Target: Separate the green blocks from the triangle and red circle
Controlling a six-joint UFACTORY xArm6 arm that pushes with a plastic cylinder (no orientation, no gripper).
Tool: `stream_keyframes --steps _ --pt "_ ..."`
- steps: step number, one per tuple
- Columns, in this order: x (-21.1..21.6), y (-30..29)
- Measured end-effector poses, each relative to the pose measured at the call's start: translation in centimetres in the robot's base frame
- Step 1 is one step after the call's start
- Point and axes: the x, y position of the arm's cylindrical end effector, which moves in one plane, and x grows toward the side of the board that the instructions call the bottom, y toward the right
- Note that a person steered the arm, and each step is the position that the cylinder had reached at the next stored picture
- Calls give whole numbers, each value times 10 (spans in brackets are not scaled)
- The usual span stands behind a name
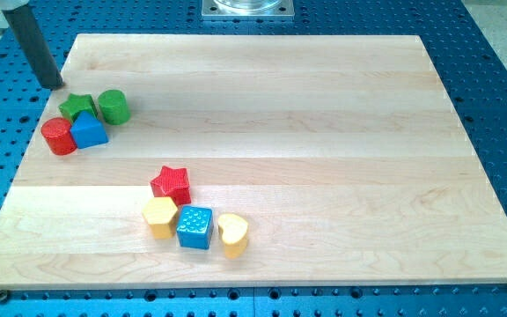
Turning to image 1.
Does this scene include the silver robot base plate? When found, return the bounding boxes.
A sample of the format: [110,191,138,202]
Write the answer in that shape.
[201,0,295,20]

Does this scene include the green cylinder block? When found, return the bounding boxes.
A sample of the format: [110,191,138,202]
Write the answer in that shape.
[98,90,131,125]

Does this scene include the red cylinder block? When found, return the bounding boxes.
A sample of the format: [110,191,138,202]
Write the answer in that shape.
[40,117,77,156]

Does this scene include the left board clamp screw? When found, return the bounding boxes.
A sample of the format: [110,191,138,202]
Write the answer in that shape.
[0,290,11,304]

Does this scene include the yellow hexagon block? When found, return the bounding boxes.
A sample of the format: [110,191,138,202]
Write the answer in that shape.
[142,196,179,240]

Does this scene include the light wooden board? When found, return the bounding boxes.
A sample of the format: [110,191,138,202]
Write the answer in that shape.
[0,33,507,290]

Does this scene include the red star block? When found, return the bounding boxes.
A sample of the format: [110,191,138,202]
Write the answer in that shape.
[150,166,191,206]

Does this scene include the yellow heart block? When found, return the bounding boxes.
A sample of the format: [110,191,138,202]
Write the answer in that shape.
[217,213,249,259]

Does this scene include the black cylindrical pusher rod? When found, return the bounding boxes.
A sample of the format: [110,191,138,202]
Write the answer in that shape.
[0,0,63,90]

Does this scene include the green star block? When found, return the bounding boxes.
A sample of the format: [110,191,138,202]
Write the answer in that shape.
[58,93,98,123]

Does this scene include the blue triangle block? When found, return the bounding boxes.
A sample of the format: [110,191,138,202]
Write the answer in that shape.
[70,111,108,149]

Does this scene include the blue cube block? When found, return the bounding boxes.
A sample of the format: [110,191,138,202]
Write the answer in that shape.
[176,205,213,250]

